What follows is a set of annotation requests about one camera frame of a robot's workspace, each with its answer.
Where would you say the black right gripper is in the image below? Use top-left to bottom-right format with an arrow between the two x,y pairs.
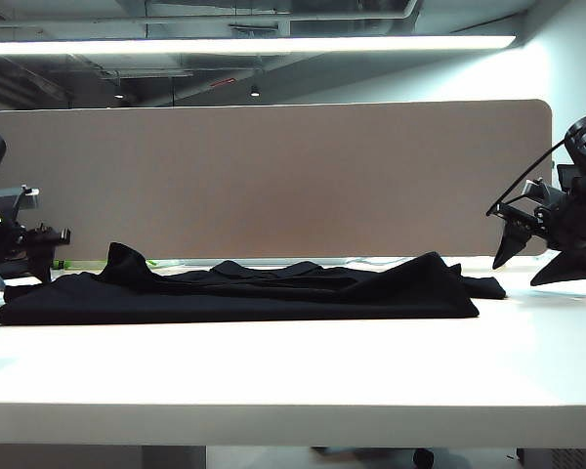
486,183 -> 586,287

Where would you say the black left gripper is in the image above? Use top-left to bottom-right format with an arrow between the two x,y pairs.
0,214 -> 73,292

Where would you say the black polo T-shirt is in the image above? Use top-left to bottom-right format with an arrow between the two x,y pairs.
0,242 -> 508,326

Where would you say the grey perforated cabinet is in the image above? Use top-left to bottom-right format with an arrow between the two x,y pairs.
516,447 -> 586,469

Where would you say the black chair base with wheel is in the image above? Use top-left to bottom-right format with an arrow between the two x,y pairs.
311,445 -> 437,469

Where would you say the brown desk divider panel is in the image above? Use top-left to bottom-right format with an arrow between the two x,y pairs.
0,99 -> 554,261

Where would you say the long linear ceiling light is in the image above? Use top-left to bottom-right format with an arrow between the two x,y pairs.
0,33 -> 518,58

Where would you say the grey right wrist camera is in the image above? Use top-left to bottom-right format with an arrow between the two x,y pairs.
521,177 -> 564,207

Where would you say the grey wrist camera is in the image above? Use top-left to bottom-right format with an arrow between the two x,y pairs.
0,184 -> 43,212
521,177 -> 564,207

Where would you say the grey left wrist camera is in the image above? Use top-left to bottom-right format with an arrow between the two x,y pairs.
0,184 -> 43,212

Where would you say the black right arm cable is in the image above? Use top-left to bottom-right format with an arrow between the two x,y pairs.
486,109 -> 586,216

